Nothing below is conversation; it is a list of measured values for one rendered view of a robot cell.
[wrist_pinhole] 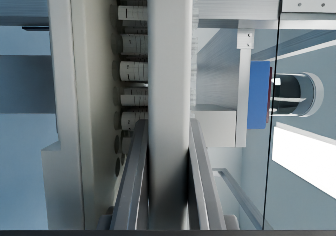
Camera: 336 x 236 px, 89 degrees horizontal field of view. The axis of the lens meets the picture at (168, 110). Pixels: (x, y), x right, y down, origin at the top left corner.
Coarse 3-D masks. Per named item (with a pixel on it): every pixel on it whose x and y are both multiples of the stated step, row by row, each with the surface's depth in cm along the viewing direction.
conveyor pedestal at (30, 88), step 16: (0, 64) 58; (16, 64) 58; (32, 64) 58; (48, 64) 58; (0, 80) 58; (16, 80) 58; (32, 80) 58; (48, 80) 59; (0, 96) 59; (16, 96) 59; (32, 96) 59; (48, 96) 59; (0, 112) 59; (16, 112) 60; (32, 112) 60; (48, 112) 60
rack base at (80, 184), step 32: (64, 0) 7; (96, 0) 8; (64, 32) 7; (96, 32) 8; (64, 64) 7; (96, 64) 9; (64, 96) 8; (96, 96) 9; (64, 128) 8; (96, 128) 9; (64, 160) 8; (96, 160) 9; (64, 192) 8; (96, 192) 9; (64, 224) 8; (96, 224) 9
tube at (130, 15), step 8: (112, 8) 11; (120, 8) 11; (128, 8) 11; (136, 8) 11; (144, 8) 11; (192, 8) 11; (112, 16) 11; (120, 16) 11; (128, 16) 11; (136, 16) 11; (144, 16) 11; (192, 16) 11; (112, 24) 11; (120, 24) 11; (128, 24) 11; (136, 24) 11; (144, 24) 11; (192, 24) 11
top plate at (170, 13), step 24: (168, 0) 7; (192, 0) 8; (168, 24) 7; (168, 48) 7; (168, 72) 8; (168, 96) 8; (168, 120) 8; (168, 144) 8; (168, 168) 8; (168, 192) 8; (168, 216) 9
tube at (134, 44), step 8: (112, 40) 11; (120, 40) 11; (128, 40) 11; (136, 40) 11; (144, 40) 11; (192, 40) 11; (112, 48) 11; (120, 48) 11; (128, 48) 11; (136, 48) 11; (144, 48) 11; (192, 48) 11
